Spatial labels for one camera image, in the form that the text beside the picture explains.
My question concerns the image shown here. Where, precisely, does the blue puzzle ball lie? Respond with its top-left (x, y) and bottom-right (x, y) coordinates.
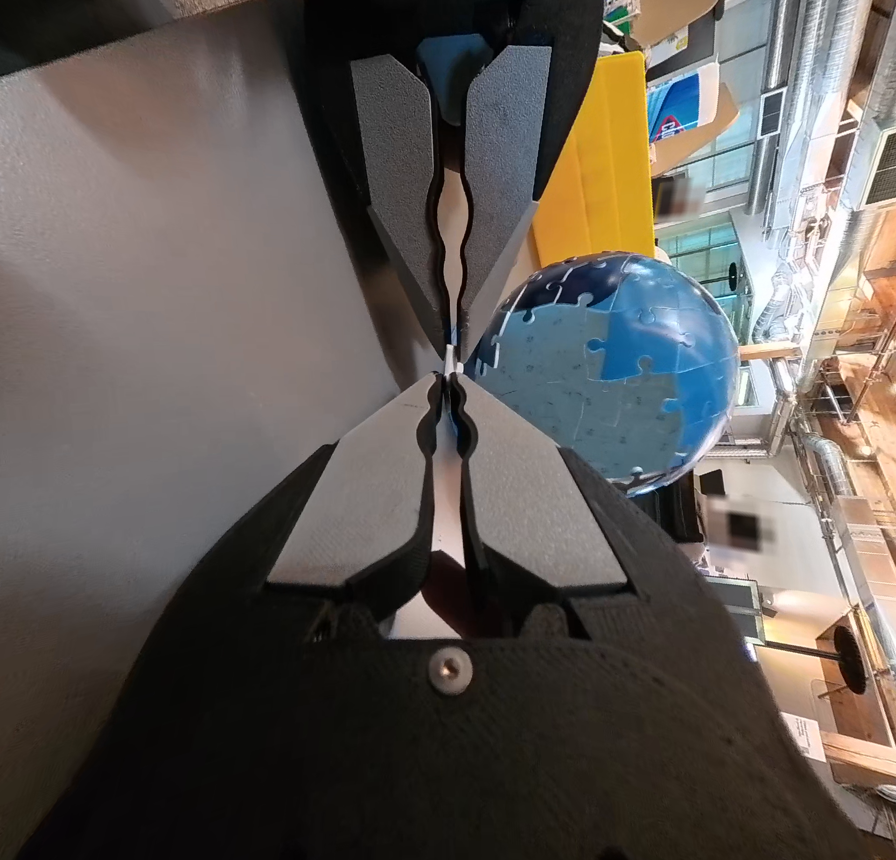
top-left (465, 254), bottom-right (743, 498)

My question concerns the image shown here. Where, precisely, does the yellow plastic bin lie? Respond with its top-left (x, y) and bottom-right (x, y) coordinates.
top-left (531, 51), bottom-right (660, 267)

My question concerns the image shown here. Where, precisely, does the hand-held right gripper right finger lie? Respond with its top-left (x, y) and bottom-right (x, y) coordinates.
top-left (448, 373), bottom-right (629, 589)

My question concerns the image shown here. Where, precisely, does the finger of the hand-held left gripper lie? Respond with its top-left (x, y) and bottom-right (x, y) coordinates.
top-left (455, 42), bottom-right (554, 348)
top-left (349, 53), bottom-right (452, 346)

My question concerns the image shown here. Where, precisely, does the cardboard box with blue label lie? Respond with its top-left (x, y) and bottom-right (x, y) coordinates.
top-left (644, 62), bottom-right (743, 175)

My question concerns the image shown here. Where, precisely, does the black disc on rod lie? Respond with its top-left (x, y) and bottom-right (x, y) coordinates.
top-left (766, 625), bottom-right (869, 696)

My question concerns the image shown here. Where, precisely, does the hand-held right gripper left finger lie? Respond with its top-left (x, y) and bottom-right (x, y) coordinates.
top-left (266, 373), bottom-right (450, 589)

